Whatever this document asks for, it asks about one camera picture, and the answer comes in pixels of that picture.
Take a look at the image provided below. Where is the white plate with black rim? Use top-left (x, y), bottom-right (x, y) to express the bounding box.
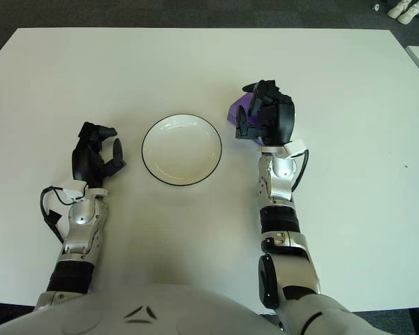
top-left (140, 112), bottom-right (223, 187)

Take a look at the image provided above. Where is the white shoe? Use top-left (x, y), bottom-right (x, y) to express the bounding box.
top-left (397, 1), bottom-right (419, 25)
top-left (386, 0), bottom-right (412, 18)

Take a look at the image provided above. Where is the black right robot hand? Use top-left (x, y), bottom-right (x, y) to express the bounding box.
top-left (233, 79), bottom-right (297, 147)

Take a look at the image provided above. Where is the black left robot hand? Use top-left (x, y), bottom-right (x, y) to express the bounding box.
top-left (71, 121), bottom-right (128, 189)

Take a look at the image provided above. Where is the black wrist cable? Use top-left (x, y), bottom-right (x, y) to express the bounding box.
top-left (39, 186), bottom-right (89, 245)
top-left (291, 148), bottom-right (310, 192)

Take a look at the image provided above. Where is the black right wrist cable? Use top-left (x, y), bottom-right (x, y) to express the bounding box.
top-left (291, 148), bottom-right (310, 192)

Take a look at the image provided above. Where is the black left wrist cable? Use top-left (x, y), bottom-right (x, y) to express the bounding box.
top-left (39, 186), bottom-right (89, 245)

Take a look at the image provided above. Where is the purple tissue paper pack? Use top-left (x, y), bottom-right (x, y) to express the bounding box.
top-left (227, 94), bottom-right (267, 146)

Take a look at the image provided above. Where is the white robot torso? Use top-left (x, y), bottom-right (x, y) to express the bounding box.
top-left (0, 282), bottom-right (284, 335)

